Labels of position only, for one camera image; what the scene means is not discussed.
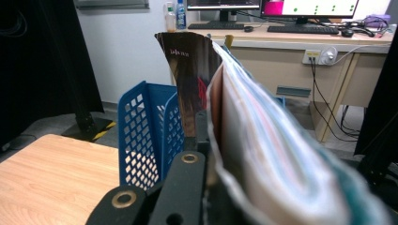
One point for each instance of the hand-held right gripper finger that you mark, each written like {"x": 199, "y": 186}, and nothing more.
{"x": 202, "y": 134}

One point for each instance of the blue plastic file rack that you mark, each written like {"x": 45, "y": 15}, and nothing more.
{"x": 147, "y": 131}

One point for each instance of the black glossy magazine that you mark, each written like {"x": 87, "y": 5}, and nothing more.
{"x": 266, "y": 140}

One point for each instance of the beige office desk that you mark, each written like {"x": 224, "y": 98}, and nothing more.
{"x": 275, "y": 72}

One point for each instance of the hazard striped stand base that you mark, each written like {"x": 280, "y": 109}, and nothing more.
{"x": 94, "y": 129}

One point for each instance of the black keyboard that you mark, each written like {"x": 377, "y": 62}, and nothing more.
{"x": 216, "y": 26}
{"x": 302, "y": 30}

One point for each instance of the black computer mouse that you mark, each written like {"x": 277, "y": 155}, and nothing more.
{"x": 248, "y": 29}
{"x": 347, "y": 33}

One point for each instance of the blue label water bottle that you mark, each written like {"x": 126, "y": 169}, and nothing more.
{"x": 180, "y": 14}

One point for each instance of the computer monitor dark screen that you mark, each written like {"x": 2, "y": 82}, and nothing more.
{"x": 223, "y": 3}

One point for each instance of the white power socket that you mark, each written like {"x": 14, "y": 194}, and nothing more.
{"x": 319, "y": 56}

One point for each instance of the computer monitor white screen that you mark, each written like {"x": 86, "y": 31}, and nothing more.
{"x": 313, "y": 7}

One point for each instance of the black curtain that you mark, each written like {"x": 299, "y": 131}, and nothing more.
{"x": 37, "y": 62}
{"x": 380, "y": 109}

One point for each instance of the purple object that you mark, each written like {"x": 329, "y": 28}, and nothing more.
{"x": 377, "y": 20}

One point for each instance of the grey metal wall rail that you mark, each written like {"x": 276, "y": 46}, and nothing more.
{"x": 111, "y": 3}

